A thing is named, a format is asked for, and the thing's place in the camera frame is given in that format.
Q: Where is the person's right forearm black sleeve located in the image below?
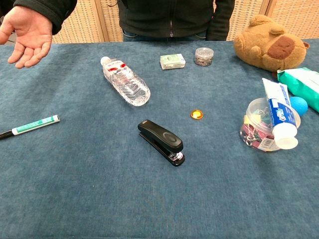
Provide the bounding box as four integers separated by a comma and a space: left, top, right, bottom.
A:
13, 0, 78, 35

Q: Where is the white blue toothpaste tube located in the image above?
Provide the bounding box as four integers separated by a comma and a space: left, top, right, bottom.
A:
262, 77, 299, 150

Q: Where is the clear jar of binder clips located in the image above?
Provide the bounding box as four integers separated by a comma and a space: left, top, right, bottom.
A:
239, 97, 302, 152

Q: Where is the blue foam ball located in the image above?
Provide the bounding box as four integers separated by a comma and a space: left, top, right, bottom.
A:
289, 96, 309, 117

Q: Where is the clear jar of paper clips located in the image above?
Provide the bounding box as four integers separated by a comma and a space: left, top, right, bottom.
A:
193, 47, 215, 67

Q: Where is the clear plastic water bottle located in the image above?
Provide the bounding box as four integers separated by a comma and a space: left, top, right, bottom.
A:
100, 56, 152, 107

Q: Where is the small round orange cap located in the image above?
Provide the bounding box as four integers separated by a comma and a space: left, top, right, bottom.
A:
190, 109, 204, 120

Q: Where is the person's torso black jacket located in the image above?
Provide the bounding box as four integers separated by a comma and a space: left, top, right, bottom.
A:
117, 0, 217, 42

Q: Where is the brown capybara plush toy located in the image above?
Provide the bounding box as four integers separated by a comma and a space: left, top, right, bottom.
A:
233, 14, 311, 78

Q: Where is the blue table cloth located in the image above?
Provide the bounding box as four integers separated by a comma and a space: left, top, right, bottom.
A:
0, 38, 319, 239

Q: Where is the green wet wipes pack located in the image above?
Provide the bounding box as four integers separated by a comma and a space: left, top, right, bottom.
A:
277, 67, 319, 113

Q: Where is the small green white box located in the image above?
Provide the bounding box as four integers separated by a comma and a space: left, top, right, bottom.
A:
159, 53, 187, 71

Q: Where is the person's right hand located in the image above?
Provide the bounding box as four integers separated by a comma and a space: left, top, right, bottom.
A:
0, 5, 53, 70

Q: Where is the black stapler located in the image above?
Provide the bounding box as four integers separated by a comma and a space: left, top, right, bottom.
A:
137, 119, 186, 167

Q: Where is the green white marker pen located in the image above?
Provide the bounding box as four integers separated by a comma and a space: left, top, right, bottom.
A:
0, 115, 61, 141

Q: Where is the person's left forearm black sleeve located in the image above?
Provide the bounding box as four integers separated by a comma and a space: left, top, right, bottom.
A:
206, 0, 236, 41

